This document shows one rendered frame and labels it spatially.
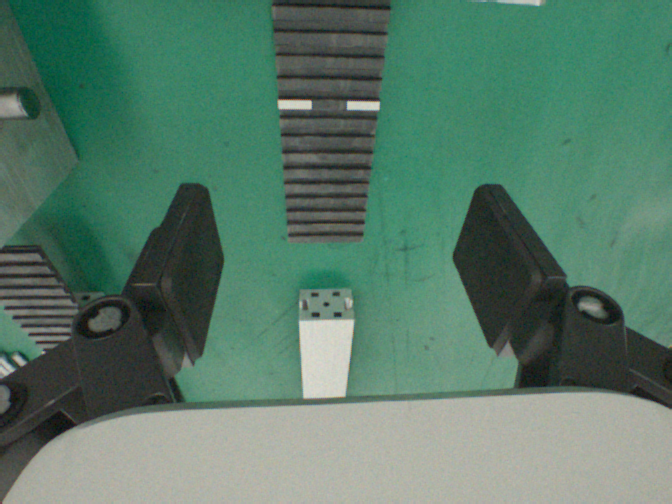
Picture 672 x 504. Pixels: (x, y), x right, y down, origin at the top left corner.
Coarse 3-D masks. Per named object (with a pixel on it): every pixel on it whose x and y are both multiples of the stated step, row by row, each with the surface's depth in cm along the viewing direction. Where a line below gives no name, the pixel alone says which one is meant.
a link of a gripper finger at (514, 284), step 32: (480, 192) 10; (480, 224) 10; (512, 224) 9; (480, 256) 10; (512, 256) 9; (544, 256) 8; (480, 288) 10; (512, 288) 9; (544, 288) 8; (480, 320) 10; (512, 320) 9; (544, 320) 8; (512, 352) 10; (544, 352) 8; (640, 352) 7; (640, 384) 7
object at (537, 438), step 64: (64, 448) 4; (128, 448) 4; (192, 448) 4; (256, 448) 4; (320, 448) 4; (384, 448) 4; (448, 448) 4; (512, 448) 4; (576, 448) 4; (640, 448) 4
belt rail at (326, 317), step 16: (304, 304) 28; (320, 304) 27; (336, 304) 27; (304, 320) 26; (320, 320) 26; (336, 320) 26; (352, 320) 26; (304, 336) 27; (320, 336) 27; (336, 336) 27; (352, 336) 27; (304, 352) 28; (320, 352) 29; (336, 352) 29; (304, 368) 30; (320, 368) 30; (336, 368) 30; (304, 384) 32; (320, 384) 32; (336, 384) 32
